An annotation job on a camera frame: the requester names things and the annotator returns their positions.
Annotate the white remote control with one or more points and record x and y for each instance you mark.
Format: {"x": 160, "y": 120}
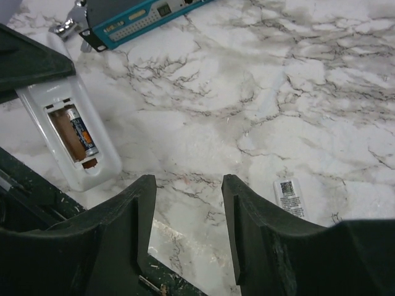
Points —
{"x": 46, "y": 104}

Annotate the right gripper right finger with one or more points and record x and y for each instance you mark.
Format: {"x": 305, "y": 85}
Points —
{"x": 277, "y": 253}

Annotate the white battery cover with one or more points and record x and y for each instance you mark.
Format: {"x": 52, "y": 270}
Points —
{"x": 289, "y": 197}

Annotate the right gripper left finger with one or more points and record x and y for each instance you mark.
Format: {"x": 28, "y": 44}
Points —
{"x": 101, "y": 251}

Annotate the silver metal bracket clamp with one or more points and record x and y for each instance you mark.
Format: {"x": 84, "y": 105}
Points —
{"x": 76, "y": 21}

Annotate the dark grey network switch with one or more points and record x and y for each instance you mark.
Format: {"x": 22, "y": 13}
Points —
{"x": 112, "y": 23}

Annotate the small grey battery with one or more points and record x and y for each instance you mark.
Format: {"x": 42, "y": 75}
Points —
{"x": 81, "y": 131}

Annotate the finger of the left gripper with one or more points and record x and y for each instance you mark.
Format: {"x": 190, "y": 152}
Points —
{"x": 25, "y": 62}

